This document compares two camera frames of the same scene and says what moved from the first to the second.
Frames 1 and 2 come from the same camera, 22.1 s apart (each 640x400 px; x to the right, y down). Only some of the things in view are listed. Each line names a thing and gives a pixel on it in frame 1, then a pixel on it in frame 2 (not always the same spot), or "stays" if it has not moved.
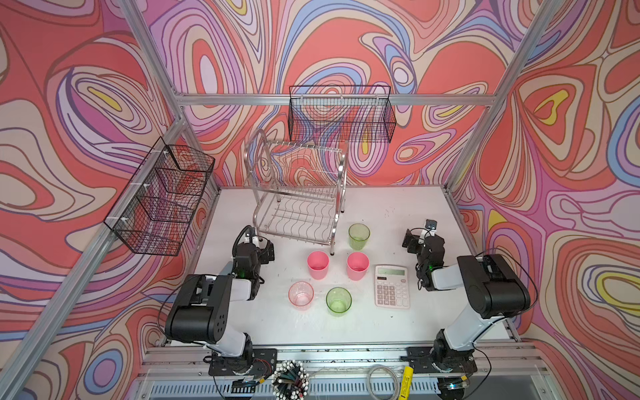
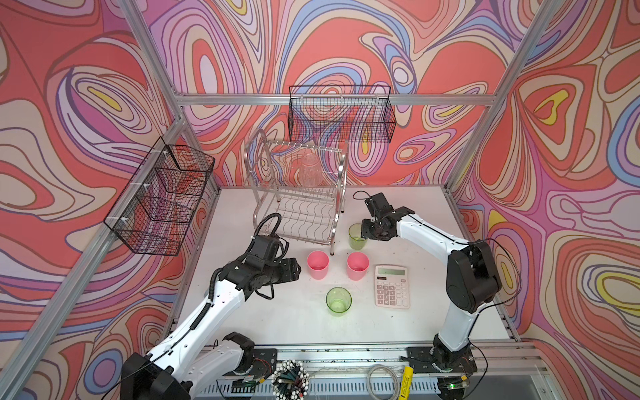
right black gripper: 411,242 → 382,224
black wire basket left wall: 152,216 stays
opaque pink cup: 357,263 stays
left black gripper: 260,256 → 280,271
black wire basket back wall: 342,113 stays
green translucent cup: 358,234 stays
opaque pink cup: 317,262 stays
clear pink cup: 301,295 → 311,175
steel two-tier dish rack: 300,188 stays
